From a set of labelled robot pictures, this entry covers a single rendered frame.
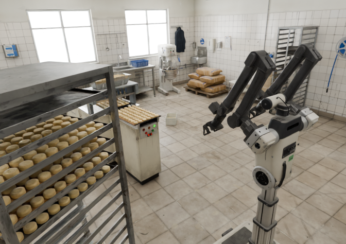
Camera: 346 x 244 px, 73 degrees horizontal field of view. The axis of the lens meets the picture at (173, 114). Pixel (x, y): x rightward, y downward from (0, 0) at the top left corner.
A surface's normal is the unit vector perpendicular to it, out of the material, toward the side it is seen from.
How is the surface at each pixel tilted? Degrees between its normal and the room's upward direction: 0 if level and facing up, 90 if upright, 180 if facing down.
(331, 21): 90
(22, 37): 90
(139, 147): 90
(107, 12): 90
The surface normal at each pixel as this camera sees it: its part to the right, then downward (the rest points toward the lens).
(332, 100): -0.82, 0.24
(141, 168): 0.66, 0.26
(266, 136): 0.26, -0.66
